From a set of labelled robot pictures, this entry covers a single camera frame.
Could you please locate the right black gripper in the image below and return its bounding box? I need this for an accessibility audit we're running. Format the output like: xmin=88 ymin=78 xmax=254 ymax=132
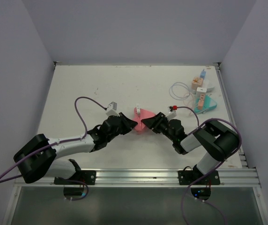
xmin=141 ymin=112 xmax=176 ymax=143

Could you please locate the pink triangular socket adapter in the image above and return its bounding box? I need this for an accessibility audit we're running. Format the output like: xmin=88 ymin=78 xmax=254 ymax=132
xmin=133 ymin=107 xmax=157 ymax=134

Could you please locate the white plug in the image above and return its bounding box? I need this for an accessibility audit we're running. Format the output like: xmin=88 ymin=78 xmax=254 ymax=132
xmin=136 ymin=104 xmax=141 ymax=116

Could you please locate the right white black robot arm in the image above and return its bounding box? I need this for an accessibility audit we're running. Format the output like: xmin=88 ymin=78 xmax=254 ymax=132
xmin=142 ymin=113 xmax=242 ymax=184

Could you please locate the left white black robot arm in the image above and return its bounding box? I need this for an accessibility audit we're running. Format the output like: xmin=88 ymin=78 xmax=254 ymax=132
xmin=14 ymin=113 xmax=138 ymax=184

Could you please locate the teal triangular socket adapter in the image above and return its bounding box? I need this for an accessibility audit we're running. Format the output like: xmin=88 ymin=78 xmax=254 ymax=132
xmin=194 ymin=95 xmax=217 ymax=114

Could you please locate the blue small plug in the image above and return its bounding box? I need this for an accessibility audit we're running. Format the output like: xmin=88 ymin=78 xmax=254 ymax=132
xmin=200 ymin=70 xmax=206 ymax=80

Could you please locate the white square charger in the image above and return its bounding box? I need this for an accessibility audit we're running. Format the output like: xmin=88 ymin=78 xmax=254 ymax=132
xmin=196 ymin=87 xmax=207 ymax=98

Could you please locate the white triangular adapter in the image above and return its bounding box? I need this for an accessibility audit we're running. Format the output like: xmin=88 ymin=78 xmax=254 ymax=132
xmin=202 ymin=79 xmax=215 ymax=92

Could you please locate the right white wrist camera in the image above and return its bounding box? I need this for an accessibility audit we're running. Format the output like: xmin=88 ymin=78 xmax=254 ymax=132
xmin=166 ymin=110 xmax=177 ymax=120

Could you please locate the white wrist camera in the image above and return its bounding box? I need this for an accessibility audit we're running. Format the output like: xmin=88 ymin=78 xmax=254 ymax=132
xmin=105 ymin=102 xmax=119 ymax=117
xmin=166 ymin=110 xmax=177 ymax=120

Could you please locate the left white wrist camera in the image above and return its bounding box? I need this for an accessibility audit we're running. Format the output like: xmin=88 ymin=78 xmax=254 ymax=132
xmin=105 ymin=102 xmax=119 ymax=117

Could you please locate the blue thin cable loop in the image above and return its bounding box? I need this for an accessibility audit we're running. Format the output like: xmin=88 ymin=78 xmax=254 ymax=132
xmin=169 ymin=82 xmax=192 ymax=100

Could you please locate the orange thin cable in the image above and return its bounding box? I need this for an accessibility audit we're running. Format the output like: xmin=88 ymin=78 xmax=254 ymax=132
xmin=183 ymin=92 xmax=199 ymax=117

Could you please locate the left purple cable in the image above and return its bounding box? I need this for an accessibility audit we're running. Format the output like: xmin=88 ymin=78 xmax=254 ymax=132
xmin=0 ymin=96 xmax=108 ymax=185

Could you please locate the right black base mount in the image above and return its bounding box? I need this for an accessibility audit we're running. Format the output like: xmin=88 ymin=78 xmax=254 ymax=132
xmin=178 ymin=166 xmax=221 ymax=185

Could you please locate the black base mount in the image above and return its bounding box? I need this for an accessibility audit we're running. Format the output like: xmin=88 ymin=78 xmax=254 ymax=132
xmin=178 ymin=166 xmax=221 ymax=185
xmin=54 ymin=170 xmax=97 ymax=185

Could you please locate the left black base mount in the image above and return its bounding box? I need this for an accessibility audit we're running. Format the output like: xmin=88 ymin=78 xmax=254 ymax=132
xmin=54 ymin=170 xmax=97 ymax=185

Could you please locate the aluminium front rail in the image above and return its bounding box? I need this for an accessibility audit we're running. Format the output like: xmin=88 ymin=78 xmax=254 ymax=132
xmin=14 ymin=167 xmax=261 ymax=188

